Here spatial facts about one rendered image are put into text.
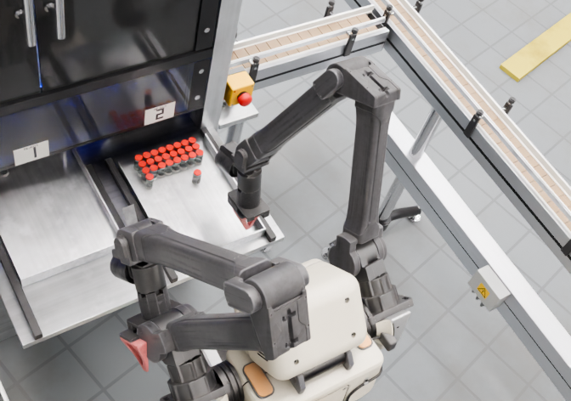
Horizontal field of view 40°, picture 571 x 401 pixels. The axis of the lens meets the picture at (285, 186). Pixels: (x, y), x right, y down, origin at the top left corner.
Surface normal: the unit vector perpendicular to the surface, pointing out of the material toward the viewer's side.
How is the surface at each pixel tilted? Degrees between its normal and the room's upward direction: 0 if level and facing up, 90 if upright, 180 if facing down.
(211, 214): 0
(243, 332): 82
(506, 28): 0
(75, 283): 0
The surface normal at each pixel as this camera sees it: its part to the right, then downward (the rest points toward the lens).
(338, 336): 0.49, 0.18
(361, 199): -0.69, 0.32
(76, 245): 0.19, -0.58
